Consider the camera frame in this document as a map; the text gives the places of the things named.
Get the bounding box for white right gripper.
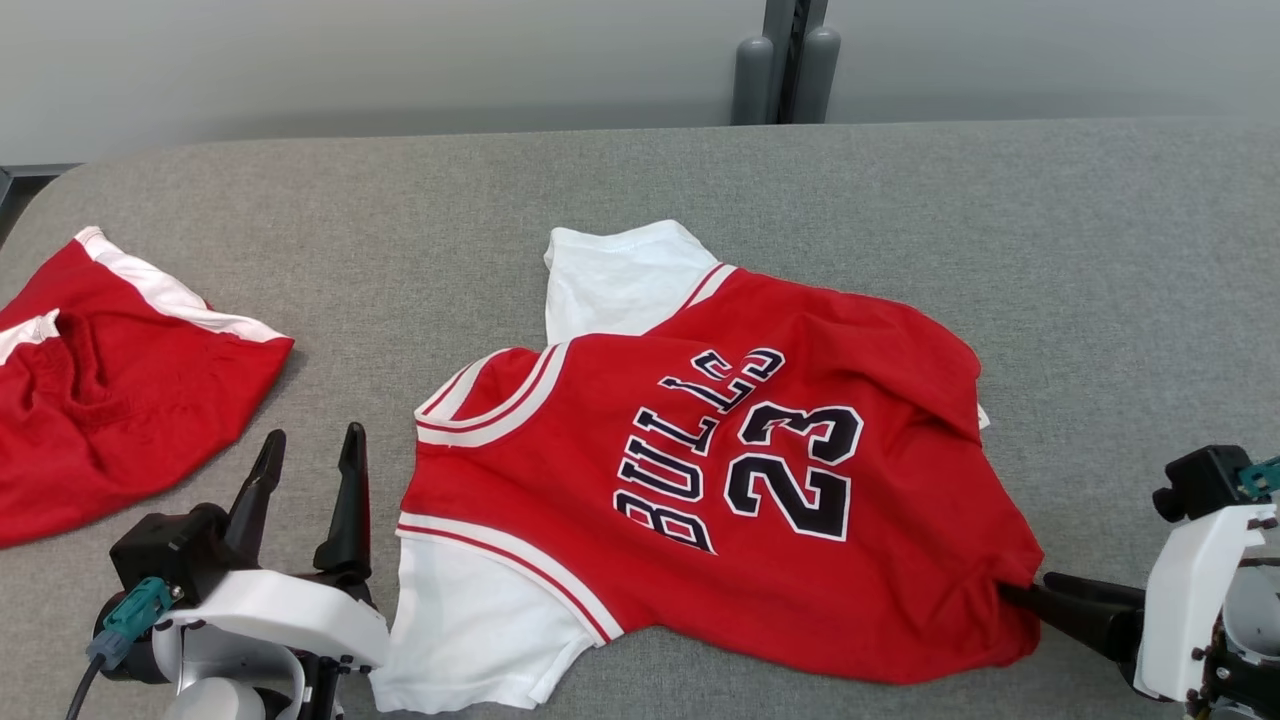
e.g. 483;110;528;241
999;503;1280;703

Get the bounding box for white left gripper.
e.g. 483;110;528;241
153;421;392;669

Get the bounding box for red shorts white side stripe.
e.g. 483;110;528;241
0;226;296;549

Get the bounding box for red Bulls jersey white sleeves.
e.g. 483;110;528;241
368;219;1046;716

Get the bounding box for left teal connector black cable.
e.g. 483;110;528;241
65;577;177;720

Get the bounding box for grey partition post twin cylinders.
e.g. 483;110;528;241
730;0;843;126

